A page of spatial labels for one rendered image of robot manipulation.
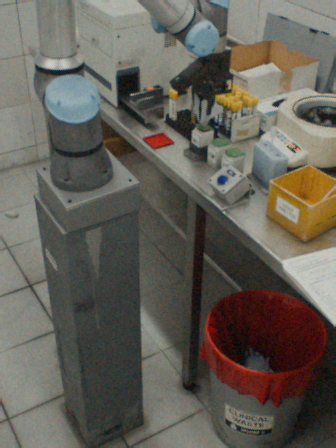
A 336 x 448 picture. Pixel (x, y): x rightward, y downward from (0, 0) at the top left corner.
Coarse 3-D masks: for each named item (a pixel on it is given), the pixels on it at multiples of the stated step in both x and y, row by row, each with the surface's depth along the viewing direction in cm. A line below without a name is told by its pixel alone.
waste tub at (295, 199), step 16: (288, 176) 140; (304, 176) 144; (320, 176) 141; (272, 192) 138; (288, 192) 133; (304, 192) 147; (320, 192) 143; (272, 208) 140; (288, 208) 135; (304, 208) 131; (320, 208) 131; (288, 224) 137; (304, 224) 132; (320, 224) 135; (304, 240) 134
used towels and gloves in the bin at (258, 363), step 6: (246, 354) 192; (252, 354) 192; (258, 354) 192; (246, 360) 192; (252, 360) 191; (258, 360) 191; (264, 360) 191; (246, 366) 190; (252, 366) 189; (258, 366) 189; (264, 366) 189; (270, 372) 190
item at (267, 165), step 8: (256, 144) 151; (264, 144) 151; (256, 152) 152; (264, 152) 148; (272, 152) 148; (280, 152) 148; (256, 160) 153; (264, 160) 149; (272, 160) 146; (280, 160) 145; (288, 160) 146; (256, 168) 154; (264, 168) 150; (272, 168) 146; (280, 168) 147; (248, 176) 156; (256, 176) 155; (264, 176) 151; (272, 176) 147; (256, 184) 153; (264, 184) 152; (264, 192) 150
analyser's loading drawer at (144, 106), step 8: (120, 96) 189; (128, 96) 189; (136, 96) 184; (144, 96) 185; (128, 104) 185; (136, 104) 184; (144, 104) 181; (152, 104) 183; (136, 112) 182; (144, 112) 178; (152, 112) 178; (160, 112) 179; (152, 120) 179
